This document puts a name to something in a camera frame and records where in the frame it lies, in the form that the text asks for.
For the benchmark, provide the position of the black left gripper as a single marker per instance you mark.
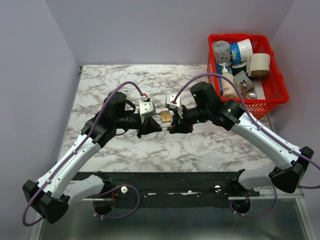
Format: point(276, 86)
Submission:
point(149, 126)

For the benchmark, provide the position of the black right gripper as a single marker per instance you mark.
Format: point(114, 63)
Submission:
point(181, 127)

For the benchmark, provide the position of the large brass padlock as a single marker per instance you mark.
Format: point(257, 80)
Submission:
point(165, 116)

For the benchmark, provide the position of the small brass long-shackle padlock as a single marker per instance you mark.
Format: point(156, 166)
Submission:
point(166, 128)

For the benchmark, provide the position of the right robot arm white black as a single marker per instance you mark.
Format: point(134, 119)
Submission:
point(289, 159)

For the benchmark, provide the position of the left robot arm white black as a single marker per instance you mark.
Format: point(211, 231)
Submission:
point(51, 195)

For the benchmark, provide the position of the lotion pump bottle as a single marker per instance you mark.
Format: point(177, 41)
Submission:
point(228, 90)

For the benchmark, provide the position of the printed grey cup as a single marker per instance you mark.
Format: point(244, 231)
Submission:
point(243, 83)

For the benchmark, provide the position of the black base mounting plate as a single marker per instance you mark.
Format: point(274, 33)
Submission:
point(173, 189)

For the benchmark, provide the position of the blue white paper cup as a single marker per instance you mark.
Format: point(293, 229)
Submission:
point(241, 51)

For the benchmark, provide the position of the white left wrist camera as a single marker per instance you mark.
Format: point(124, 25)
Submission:
point(147, 109)

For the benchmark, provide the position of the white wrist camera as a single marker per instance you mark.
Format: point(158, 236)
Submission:
point(147, 109)
point(174, 104)

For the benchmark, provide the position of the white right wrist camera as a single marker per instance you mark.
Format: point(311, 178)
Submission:
point(174, 104)

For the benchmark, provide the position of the aluminium rail frame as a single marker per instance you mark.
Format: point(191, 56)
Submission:
point(289, 221)

